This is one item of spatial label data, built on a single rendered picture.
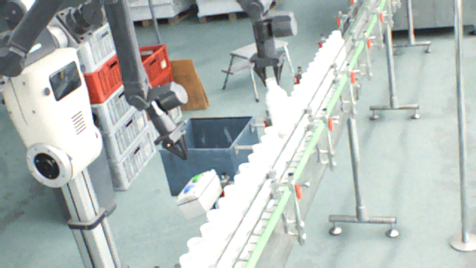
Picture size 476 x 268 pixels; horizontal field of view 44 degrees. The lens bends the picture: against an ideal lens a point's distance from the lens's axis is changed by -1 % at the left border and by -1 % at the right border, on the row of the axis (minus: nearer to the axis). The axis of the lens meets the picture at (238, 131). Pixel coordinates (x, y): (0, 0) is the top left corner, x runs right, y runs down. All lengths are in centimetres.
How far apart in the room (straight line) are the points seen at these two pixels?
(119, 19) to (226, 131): 124
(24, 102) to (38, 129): 9
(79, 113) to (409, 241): 196
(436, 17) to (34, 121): 500
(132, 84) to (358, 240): 199
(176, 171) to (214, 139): 31
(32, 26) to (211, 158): 103
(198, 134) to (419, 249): 130
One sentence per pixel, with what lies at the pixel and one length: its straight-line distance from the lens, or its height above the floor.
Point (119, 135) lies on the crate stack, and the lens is 426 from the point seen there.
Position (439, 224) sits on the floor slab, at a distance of 342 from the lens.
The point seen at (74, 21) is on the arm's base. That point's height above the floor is 156.
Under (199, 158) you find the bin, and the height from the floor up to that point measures 91.
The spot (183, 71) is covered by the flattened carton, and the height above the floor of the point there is 39.
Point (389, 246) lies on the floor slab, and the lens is 326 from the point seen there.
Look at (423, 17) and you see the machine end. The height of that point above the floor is 23.
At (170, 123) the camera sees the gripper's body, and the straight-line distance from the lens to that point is 171.
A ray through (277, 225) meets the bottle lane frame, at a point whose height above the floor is 97.
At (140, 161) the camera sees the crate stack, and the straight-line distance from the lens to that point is 453.
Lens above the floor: 192
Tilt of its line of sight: 24 degrees down
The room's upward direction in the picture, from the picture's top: 11 degrees counter-clockwise
